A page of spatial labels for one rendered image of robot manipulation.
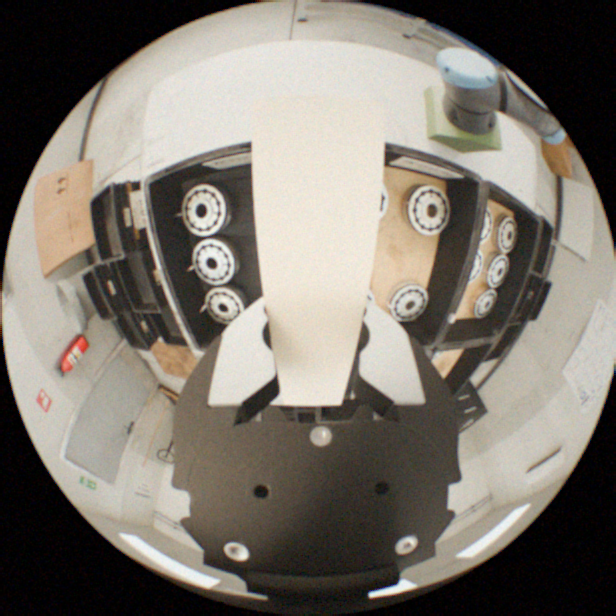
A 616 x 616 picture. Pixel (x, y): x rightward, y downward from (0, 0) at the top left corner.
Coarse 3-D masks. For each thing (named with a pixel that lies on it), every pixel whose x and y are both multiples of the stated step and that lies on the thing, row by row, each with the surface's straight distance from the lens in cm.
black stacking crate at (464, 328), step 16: (496, 192) 46; (512, 208) 62; (528, 224) 67; (528, 240) 66; (512, 256) 68; (528, 256) 66; (512, 272) 68; (496, 288) 71; (512, 288) 68; (496, 304) 71; (512, 304) 68; (464, 320) 67; (480, 320) 73; (496, 320) 71; (448, 336) 55; (464, 336) 59; (480, 336) 64
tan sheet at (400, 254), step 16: (384, 176) 40; (400, 176) 41; (416, 176) 43; (400, 192) 41; (400, 208) 41; (384, 224) 40; (400, 224) 41; (384, 240) 40; (400, 240) 42; (416, 240) 44; (432, 240) 46; (384, 256) 41; (400, 256) 43; (416, 256) 45; (432, 256) 47; (384, 272) 42; (400, 272) 44; (416, 272) 46; (384, 288) 44; (384, 304) 47
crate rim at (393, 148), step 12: (384, 144) 30; (396, 144) 31; (408, 156) 31; (420, 156) 32; (432, 156) 33; (456, 168) 38; (480, 180) 41; (480, 192) 40; (480, 204) 40; (480, 216) 41; (468, 252) 40; (468, 264) 41; (456, 288) 42; (456, 300) 43; (444, 324) 46
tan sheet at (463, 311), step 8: (488, 200) 58; (496, 208) 61; (504, 208) 65; (496, 216) 62; (512, 216) 69; (488, 240) 60; (480, 248) 58; (488, 248) 61; (480, 272) 62; (480, 280) 63; (472, 288) 62; (464, 296) 61; (464, 304) 64; (464, 312) 66
